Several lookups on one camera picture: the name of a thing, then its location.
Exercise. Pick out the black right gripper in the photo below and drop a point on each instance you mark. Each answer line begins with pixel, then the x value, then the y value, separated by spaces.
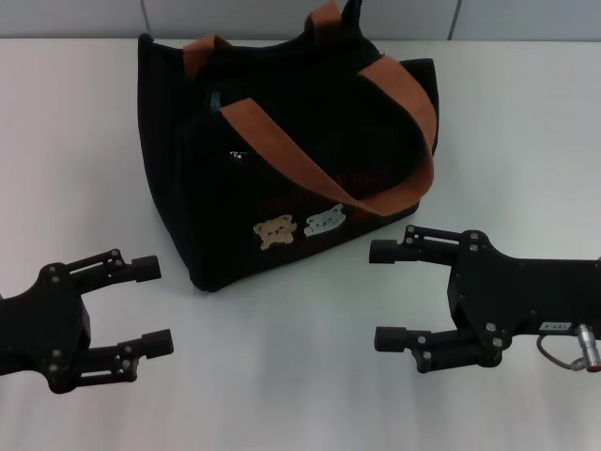
pixel 516 296

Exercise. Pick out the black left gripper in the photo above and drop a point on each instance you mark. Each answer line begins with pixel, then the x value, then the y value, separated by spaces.
pixel 42 324

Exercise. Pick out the silver metal zipper pull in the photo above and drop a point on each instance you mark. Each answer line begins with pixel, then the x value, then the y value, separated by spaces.
pixel 381 53

